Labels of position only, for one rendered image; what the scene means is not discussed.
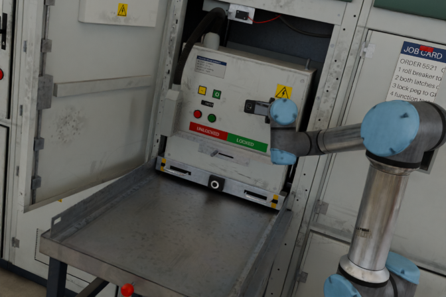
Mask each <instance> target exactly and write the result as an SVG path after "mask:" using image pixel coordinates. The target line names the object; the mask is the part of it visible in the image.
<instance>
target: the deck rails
mask: <svg viewBox="0 0 446 297"><path fill-rule="evenodd" d="M156 163H157V156H156V157H155V158H153V159H151V160H150V161H148V162H146V163H145V164H143V165H141V166H140V167H138V168H136V169H135V170H132V171H131V172H129V173H127V174H126V175H124V176H122V177H121V178H119V179H117V180H116V181H114V182H112V183H111V184H108V185H107V186H105V187H103V188H102V189H100V190H98V191H97V192H95V193H93V194H91V195H90V196H88V197H87V198H84V199H83V200H81V201H79V202H78V203H76V204H74V205H73V206H71V207H69V208H67V209H66V210H64V211H62V212H60V213H59V214H57V215H55V216H54V217H52V218H51V224H50V237H49V238H48V239H50V240H53V241H56V242H57V243H61V242H63V241H64V240H65V239H67V238H68V237H69V236H71V235H73V234H74V233H75V232H77V231H79V230H80V229H81V228H83V227H84V226H86V225H87V224H89V223H90V222H92V221H93V220H95V219H96V218H98V217H99V216H101V215H102V214H103V213H105V212H107V211H108V210H109V209H111V208H112V207H114V206H116V205H117V204H118V203H120V202H121V201H123V200H124V199H126V198H127V197H129V196H130V195H132V194H133V193H135V192H136V191H138V190H139V189H140V188H142V187H144V186H145V185H146V184H148V183H150V182H151V181H152V180H154V179H156V178H157V177H158V176H160V175H161V174H162V173H164V172H163V171H160V170H157V169H155V168H156ZM288 197H289V194H288V196H287V198H286V200H285V201H284V203H283V205H282V207H281V209H280V210H278V209H275V210H274V212H273V214H272V216H271V217H270V219H269V221H268V223H267V225H266V227H265V228H264V230H263V232H262V234H261V235H260V238H259V239H258V241H257V243H256V245H255V247H254V248H253V250H252V252H251V253H250V255H249V257H248V259H247V261H246V263H245V265H244V266H243V268H242V270H241V271H240V273H239V275H238V277H237V279H236V281H235V283H234V284H233V286H232V288H231V289H230V291H229V293H228V295H227V297H244V296H245V294H246V291H247V289H248V287H249V285H250V283H251V281H252V279H253V277H254V275H255V273H256V271H257V269H258V267H259V265H260V263H261V260H262V259H263V256H264V255H265V252H266V251H267V248H268V247H269V244H270V243H271V240H272V239H273V236H274V235H275V232H276V231H277V228H278V226H279V224H280V222H281V220H282V218H283V216H284V214H285V212H286V210H287V209H285V208H286V205H287V201H288ZM59 217H60V221H58V222H57V223H54V221H55V220H56V219H58V218H59Z"/></svg>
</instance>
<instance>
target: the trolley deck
mask: <svg viewBox="0 0 446 297"><path fill-rule="evenodd" d="M274 210H275V209H274V208H271V207H268V206H265V205H262V204H259V203H256V202H253V201H250V200H247V199H244V198H241V197H238V196H235V195H232V194H229V193H226V192H223V191H221V192H219V191H217V190H213V189H211V188H208V187H207V186H205V185H202V184H199V183H196V182H193V181H190V180H187V179H184V178H181V177H178V176H175V175H172V174H169V173H166V172H164V173H162V174H161V175H160V176H158V177H157V178H156V179H154V180H152V181H151V182H150V183H148V184H146V185H145V186H144V187H142V188H140V189H139V190H138V191H136V192H135V193H133V194H132V195H130V196H129V197H127V198H126V199H124V200H123V201H121V202H120V203H118V204H117V205H116V206H114V207H112V208H111V209H109V210H108V211H107V212H105V213H103V214H102V215H101V216H99V217H98V218H96V219H95V220H93V221H92V222H90V223H89V224H87V225H86V226H84V227H83V228H81V229H80V230H79V231H77V232H75V233H74V234H73V235H71V236H69V237H68V238H67V239H65V240H64V241H63V242H61V243H57V242H56V241H53V240H50V239H48V238H49V237H50V229H48V230H46V231H45V232H44V233H41V234H40V246H39V252H40V253H42V254H44V255H47V256H49V257H52V258H54V259H56V260H58V261H61V262H63V263H66V264H68V265H70V266H72V267H75V268H77V269H80V270H82V271H84V272H87V273H89V274H92V275H94V276H96V277H98V278H101V279H103V280H106V281H108V282H110V283H112V284H115V285H117V286H120V287H122V286H123V285H124V284H126V283H129V284H131V283H132V282H134V283H135V285H134V286H133V288H134V293H136V294H138V295H140V296H143V297H227V295H228V293H229V291H230V289H231V288H232V286H233V284H234V283H235V281H236V279H237V277H238V275H239V273H240V271H241V270H242V268H243V266H244V265H245V263H246V261H247V259H248V257H249V255H250V253H251V252H252V250H253V248H254V247H255V245H256V243H257V241H258V239H259V238H260V235H261V234H262V232H263V230H264V228H265V227H266V225H267V223H268V221H269V219H270V217H271V216H272V214H273V212H274ZM292 215H293V211H292V212H291V211H287V210H286V212H285V214H284V216H283V218H282V220H281V222H280V224H279V226H278V228H277V231H276V232H275V235H274V236H273V239H272V240H271V243H270V244H269V247H268V248H267V251H266V252H265V255H264V256H263V259H262V260H261V263H260V265H259V267H258V269H257V271H256V273H255V275H254V277H253V279H252V281H251V283H250V285H249V287H248V289H247V291H246V294H245V296H244V297H258V296H259V294H260V292H261V289H262V287H263V284H264V282H265V280H266V278H267V275H268V273H269V271H270V268H271V266H272V264H273V262H274V260H275V257H276V255H277V252H278V250H279V248H280V246H281V243H282V241H283V238H284V237H285V234H286V232H287V230H288V227H289V225H290V222H291V218H292Z"/></svg>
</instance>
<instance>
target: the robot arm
mask: <svg viewBox="0 0 446 297"><path fill-rule="evenodd" d="M244 112H245V113H250V114H254V115H262V116H265V123H267V124H270V151H271V162H272V163H273V164H277V165H292V164H295V163H296V158H297V157H299V156H314V155H318V156H321V155H324V154H330V153H337V152H349V151H356V150H366V153H365V155H366V157H367V159H368V160H369V161H370V166H369V169H368V175H367V178H366V183H365V186H364V191H363V194H362V199H361V203H360V207H359V210H358V215H357V218H356V223H355V226H354V232H353V235H352V240H351V243H350V248H349V251H348V254H345V255H343V256H342V257H341V258H340V261H339V264H338V269H337V272H336V274H332V275H330V276H329V277H328V278H327V279H326V280H325V283H324V287H323V290H324V295H325V297H414V294H415V291H416V288H417V285H418V284H419V277H420V271H419V269H418V267H417V266H416V265H415V264H414V263H413V262H411V261H410V260H409V259H407V258H405V257H403V256H401V255H399V254H397V253H393V252H390V251H389V250H390V245H391V242H392V237H393V235H394V230H395V228H396V223H397V220H398V216H399V213H400V208H401V206H402V201H403V198H404V194H405V191H406V186H407V184H408V179H409V175H410V173H411V172H413V171H415V170H417V169H419V167H420V164H421V160H422V158H423V153H424V152H427V151H431V150H435V149H438V148H439V147H441V146H442V145H444V144H445V143H446V110H445V109H444V108H442V106H440V105H438V104H436V103H433V102H430V101H404V100H391V101H385V102H382V103H379V104H377V105H375V106H374V107H372V108H371V109H370V110H369V111H368V112H367V114H366V115H365V116H364V118H363V121H362V122H361V123H357V124H352V125H345V126H341V127H334V128H330V129H323V130H318V131H306V132H296V118H297V114H298V108H297V106H296V104H295V103H294V102H293V101H292V100H290V99H287V98H283V97H282V98H279V99H277V100H275V98H272V97H271V98H270V99H269V103H268V102H264V101H255V100H250V99H247V100H246V102H245V106H244Z"/></svg>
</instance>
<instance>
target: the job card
mask: <svg viewBox="0 0 446 297"><path fill-rule="evenodd" d="M445 70H446V49H444V48H439V47H435V46H429V45H425V44H420V43H416V42H410V41H406V40H404V41H403V43H402V47H401V50H400V53H399V56H398V60H397V62H396V66H395V68H394V73H393V75H392V79H391V82H390V85H389V88H388V91H387V94H386V98H385V100H384V101H391V100H404V101H430V102H433V103H434V102H435V98H436V96H437V93H438V91H439V87H440V85H441V82H442V79H443V76H444V73H445Z"/></svg>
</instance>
